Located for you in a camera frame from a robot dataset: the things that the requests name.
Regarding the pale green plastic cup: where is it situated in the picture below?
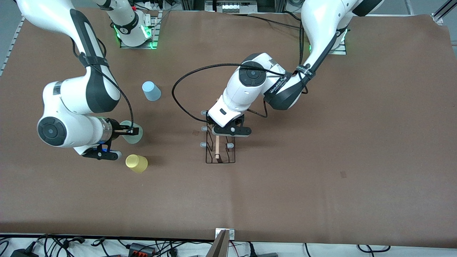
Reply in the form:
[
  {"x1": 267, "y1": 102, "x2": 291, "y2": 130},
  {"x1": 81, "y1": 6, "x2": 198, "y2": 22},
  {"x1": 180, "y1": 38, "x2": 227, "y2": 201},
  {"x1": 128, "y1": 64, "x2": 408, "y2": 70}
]
[{"x1": 119, "y1": 120, "x2": 144, "y2": 145}]

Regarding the yellow plastic cup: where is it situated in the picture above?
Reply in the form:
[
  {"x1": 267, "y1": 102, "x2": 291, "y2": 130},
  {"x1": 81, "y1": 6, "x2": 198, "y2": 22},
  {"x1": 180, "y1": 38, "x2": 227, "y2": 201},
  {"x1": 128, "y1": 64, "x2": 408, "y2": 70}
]
[{"x1": 125, "y1": 154, "x2": 149, "y2": 173}]

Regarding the black wire cup holder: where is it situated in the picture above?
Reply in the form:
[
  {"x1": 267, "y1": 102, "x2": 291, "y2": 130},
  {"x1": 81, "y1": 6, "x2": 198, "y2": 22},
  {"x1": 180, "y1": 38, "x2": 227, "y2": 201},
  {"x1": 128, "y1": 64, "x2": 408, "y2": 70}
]
[{"x1": 200, "y1": 99, "x2": 236, "y2": 164}]

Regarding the light blue plastic cup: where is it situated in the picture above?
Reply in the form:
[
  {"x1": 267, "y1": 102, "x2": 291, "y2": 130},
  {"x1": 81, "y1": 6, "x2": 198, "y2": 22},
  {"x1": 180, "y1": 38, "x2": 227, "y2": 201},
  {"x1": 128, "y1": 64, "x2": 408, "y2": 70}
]
[{"x1": 142, "y1": 81, "x2": 162, "y2": 102}]

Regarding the brown table cover sheet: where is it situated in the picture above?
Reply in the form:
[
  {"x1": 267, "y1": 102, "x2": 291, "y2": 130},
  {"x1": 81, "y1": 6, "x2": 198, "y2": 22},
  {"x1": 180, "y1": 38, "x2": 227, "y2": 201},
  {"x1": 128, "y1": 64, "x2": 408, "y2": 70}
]
[{"x1": 0, "y1": 8, "x2": 457, "y2": 247}]

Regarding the silver socket strip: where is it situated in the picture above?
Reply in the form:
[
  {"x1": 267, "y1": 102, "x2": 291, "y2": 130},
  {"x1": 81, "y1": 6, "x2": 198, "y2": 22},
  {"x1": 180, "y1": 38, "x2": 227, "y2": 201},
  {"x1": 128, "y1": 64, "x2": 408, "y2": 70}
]
[{"x1": 214, "y1": 0, "x2": 258, "y2": 14}]

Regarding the black orange connector box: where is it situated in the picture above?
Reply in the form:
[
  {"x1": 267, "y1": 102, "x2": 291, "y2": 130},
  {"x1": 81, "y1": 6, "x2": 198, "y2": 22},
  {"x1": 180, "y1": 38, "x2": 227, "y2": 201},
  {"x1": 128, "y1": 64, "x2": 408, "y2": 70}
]
[{"x1": 129, "y1": 243, "x2": 156, "y2": 256}]

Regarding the white power strip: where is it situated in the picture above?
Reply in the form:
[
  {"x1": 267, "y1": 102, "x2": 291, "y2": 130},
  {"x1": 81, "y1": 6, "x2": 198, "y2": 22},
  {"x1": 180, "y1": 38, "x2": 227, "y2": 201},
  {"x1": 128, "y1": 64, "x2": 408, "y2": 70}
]
[{"x1": 136, "y1": 0, "x2": 169, "y2": 11}]

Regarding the black power adapter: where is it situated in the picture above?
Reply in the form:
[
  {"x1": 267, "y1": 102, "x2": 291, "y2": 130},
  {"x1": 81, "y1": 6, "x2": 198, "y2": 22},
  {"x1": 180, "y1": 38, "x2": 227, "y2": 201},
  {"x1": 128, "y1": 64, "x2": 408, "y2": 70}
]
[{"x1": 10, "y1": 242, "x2": 39, "y2": 257}]

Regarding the aluminium profile bar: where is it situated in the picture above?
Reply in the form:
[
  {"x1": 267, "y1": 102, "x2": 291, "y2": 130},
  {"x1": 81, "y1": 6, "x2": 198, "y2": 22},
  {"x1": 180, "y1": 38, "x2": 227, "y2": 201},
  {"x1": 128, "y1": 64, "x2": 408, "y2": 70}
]
[{"x1": 431, "y1": 0, "x2": 457, "y2": 25}]

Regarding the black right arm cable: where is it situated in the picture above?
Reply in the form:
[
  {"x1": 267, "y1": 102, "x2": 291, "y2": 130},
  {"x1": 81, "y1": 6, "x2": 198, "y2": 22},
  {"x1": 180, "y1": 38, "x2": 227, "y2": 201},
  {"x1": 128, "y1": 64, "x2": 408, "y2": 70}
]
[{"x1": 71, "y1": 37, "x2": 135, "y2": 130}]

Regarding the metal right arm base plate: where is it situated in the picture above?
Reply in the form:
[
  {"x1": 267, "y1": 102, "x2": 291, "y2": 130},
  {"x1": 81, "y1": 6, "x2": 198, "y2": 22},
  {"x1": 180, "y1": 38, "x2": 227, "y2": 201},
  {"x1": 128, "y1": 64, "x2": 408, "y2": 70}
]
[{"x1": 119, "y1": 11, "x2": 160, "y2": 50}]

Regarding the black table cable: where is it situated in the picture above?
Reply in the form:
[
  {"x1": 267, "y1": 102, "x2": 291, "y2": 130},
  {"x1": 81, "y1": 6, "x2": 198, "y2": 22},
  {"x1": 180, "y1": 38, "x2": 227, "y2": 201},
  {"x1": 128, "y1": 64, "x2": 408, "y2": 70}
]
[{"x1": 228, "y1": 14, "x2": 304, "y2": 30}]

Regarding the small metal bracket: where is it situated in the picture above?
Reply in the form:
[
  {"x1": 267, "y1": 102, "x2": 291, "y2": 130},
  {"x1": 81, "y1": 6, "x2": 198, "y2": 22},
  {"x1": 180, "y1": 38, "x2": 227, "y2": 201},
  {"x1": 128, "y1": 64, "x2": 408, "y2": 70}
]
[{"x1": 215, "y1": 228, "x2": 236, "y2": 241}]

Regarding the perforated aluminium rail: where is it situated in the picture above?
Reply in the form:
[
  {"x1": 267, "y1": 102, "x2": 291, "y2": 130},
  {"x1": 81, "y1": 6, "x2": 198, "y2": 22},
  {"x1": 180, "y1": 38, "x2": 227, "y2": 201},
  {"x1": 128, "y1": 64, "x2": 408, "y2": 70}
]
[{"x1": 0, "y1": 16, "x2": 26, "y2": 77}]

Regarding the black looped cable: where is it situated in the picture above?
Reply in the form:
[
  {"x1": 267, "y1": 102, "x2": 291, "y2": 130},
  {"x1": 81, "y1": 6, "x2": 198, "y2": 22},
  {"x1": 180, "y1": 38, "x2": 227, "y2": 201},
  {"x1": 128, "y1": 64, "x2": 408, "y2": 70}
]
[{"x1": 357, "y1": 244, "x2": 392, "y2": 253}]

